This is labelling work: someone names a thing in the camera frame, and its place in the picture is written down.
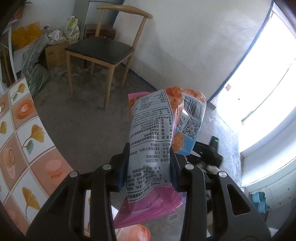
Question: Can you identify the cardboard box on floor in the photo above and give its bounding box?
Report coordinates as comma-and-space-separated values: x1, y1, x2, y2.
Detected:
45, 42, 68, 70

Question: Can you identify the floral patterned tablecloth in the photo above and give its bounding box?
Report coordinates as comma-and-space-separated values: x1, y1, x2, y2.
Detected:
0, 76, 151, 241

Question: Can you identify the grey refrigerator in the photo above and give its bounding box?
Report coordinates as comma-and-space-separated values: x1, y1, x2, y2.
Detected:
73, 0, 125, 40

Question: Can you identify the yellow plastic bag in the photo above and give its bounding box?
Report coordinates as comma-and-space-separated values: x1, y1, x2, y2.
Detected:
11, 24, 42, 48

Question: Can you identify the wooden chair black seat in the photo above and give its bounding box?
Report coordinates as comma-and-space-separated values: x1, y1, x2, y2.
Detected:
65, 4, 153, 110

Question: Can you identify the white gloved hand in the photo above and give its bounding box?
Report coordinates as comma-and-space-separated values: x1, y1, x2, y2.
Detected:
196, 163, 220, 175

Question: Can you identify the pink blue snack bag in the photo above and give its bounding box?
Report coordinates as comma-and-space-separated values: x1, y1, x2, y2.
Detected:
114, 86, 206, 228

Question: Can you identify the white mattress blue edge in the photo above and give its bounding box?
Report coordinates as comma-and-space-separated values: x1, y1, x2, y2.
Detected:
125, 1, 272, 98

